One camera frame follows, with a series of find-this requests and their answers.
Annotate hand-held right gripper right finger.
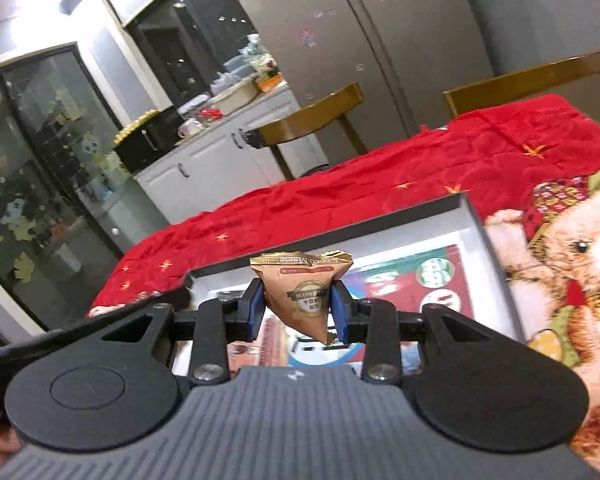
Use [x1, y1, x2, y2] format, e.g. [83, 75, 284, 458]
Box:
[329, 281, 503, 387]

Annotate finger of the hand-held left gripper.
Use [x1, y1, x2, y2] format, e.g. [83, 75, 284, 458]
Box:
[0, 287, 191, 361]

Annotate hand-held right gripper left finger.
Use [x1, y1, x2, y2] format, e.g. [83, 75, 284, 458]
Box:
[100, 278, 267, 387]

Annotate brown triangular snack packet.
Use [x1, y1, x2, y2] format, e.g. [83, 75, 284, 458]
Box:
[250, 250, 354, 347]

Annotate black cardboard box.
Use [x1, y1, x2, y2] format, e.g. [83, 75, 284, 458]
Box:
[172, 192, 527, 378]

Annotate white kitchen cabinet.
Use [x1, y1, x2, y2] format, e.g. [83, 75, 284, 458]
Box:
[132, 87, 301, 223]

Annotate black microwave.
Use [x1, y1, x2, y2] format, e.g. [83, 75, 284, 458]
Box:
[114, 105, 186, 173]

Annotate glass door with stickers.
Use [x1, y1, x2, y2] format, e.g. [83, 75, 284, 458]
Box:
[0, 45, 126, 333]

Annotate red printed blanket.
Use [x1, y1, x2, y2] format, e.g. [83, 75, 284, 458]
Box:
[87, 92, 600, 473]

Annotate wooden chair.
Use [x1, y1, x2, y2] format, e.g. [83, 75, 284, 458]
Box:
[240, 82, 368, 181]
[442, 50, 600, 120]

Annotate beige plastic basin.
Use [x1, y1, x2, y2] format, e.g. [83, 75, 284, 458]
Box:
[211, 80, 259, 113]

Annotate white snack bag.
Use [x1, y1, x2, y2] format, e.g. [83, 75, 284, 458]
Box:
[247, 35, 282, 83]

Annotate dark kitchen window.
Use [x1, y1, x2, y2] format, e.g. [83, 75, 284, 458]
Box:
[125, 0, 261, 111]

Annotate silver refrigerator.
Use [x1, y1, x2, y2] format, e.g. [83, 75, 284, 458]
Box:
[215, 0, 496, 171]

